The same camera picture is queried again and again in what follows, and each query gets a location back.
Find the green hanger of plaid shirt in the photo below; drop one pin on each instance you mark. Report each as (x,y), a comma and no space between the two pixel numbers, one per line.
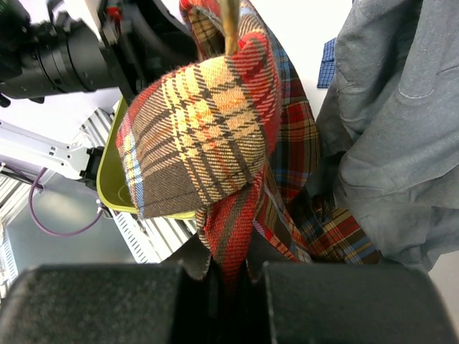
(230,15)

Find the dark blue checkered shirt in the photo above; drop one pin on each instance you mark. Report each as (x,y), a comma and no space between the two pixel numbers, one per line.
(328,65)

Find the red plaid shirt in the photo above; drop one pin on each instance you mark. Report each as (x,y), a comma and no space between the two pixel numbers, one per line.
(232,139)

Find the olive green plastic basket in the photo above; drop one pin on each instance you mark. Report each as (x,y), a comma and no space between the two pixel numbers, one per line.
(111,181)

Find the grey shirt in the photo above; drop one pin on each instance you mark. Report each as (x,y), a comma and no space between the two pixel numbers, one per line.
(389,128)

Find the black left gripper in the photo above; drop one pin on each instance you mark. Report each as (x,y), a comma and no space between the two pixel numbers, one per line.
(142,41)

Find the white slotted cable duct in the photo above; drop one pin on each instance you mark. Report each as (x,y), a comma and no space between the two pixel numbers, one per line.
(135,238)

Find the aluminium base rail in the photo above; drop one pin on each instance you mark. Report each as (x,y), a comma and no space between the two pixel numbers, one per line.
(73,161)

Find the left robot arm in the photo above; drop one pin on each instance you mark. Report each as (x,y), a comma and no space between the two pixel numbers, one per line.
(62,59)

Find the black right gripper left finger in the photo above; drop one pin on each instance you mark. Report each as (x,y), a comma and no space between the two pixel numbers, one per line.
(100,303)

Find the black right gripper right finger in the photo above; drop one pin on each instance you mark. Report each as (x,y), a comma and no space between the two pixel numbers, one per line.
(333,303)

